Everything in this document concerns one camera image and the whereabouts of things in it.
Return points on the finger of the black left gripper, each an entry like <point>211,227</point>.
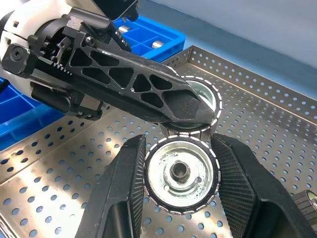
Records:
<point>153,69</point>
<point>104,32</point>

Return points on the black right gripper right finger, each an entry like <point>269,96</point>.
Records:
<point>247,188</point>

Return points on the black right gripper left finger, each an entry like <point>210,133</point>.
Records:
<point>116,188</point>

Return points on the perforated metal tray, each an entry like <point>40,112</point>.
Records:
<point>247,111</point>

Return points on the blue plastic bin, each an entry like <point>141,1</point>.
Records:
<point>153,32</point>

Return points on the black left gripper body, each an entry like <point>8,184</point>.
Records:
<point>49,84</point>

